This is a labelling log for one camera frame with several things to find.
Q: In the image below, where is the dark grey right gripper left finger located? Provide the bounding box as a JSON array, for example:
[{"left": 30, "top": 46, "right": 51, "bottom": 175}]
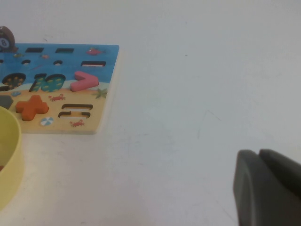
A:
[{"left": 233, "top": 149, "right": 301, "bottom": 226}]

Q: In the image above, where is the pink greater-than sign piece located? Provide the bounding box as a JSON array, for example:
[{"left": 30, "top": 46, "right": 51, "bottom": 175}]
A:
[{"left": 70, "top": 71, "right": 99, "bottom": 92}]

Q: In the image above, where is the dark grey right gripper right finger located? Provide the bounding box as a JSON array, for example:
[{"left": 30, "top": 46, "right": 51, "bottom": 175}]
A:
[{"left": 259, "top": 148, "right": 301, "bottom": 188}]

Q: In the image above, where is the brown fish piece number eight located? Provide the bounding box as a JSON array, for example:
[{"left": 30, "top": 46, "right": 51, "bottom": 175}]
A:
[{"left": 0, "top": 25, "right": 16, "bottom": 51}]

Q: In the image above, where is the colourful wooden puzzle board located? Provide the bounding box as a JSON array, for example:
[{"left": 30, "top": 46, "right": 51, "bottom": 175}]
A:
[{"left": 0, "top": 44, "right": 120, "bottom": 135}]

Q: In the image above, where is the orange plus sign piece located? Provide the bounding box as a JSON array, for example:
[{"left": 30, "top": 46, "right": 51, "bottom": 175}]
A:
[{"left": 16, "top": 95, "right": 49, "bottom": 121}]

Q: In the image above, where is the yellow plastic bowl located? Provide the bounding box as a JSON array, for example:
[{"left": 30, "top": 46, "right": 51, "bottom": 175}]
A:
[{"left": 0, "top": 105, "right": 25, "bottom": 211}]

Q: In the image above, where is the dark grey square piece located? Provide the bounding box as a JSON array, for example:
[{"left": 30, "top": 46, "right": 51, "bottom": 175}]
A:
[{"left": 0, "top": 95, "right": 14, "bottom": 111}]

